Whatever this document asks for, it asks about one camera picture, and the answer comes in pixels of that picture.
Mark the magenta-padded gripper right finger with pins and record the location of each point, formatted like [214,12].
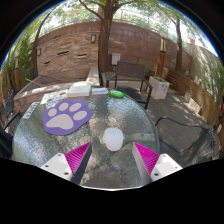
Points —
[146,158]

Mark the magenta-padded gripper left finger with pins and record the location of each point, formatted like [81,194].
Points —
[77,156]

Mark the white computer mouse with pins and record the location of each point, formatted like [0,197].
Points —
[113,139]

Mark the purple paw-shaped mouse pad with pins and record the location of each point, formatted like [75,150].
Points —
[65,118]

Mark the dark metal mesh chair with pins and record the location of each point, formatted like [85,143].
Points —
[203,140]

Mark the white licence plate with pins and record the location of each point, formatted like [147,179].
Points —
[30,110]

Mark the white flat box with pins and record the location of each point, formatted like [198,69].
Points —
[79,90]

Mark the green packet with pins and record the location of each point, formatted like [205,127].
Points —
[116,94]

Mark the white square planter box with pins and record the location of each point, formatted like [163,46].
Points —
[159,88]

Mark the black metal chair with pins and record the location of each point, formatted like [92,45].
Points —
[4,143]
[8,106]

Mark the stone raised garden bed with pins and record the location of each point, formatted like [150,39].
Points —
[94,77]

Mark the dark wooden slatted armchair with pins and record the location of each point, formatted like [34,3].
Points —
[130,70]

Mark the slender tree trunk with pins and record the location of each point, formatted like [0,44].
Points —
[179,50]

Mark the large tree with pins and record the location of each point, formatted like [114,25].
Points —
[105,40]

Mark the wooden lamp post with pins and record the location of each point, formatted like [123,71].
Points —
[161,63]

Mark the white wall utility box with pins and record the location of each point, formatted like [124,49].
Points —
[116,59]

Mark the black wall lamp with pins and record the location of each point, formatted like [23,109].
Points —
[93,38]
[39,51]

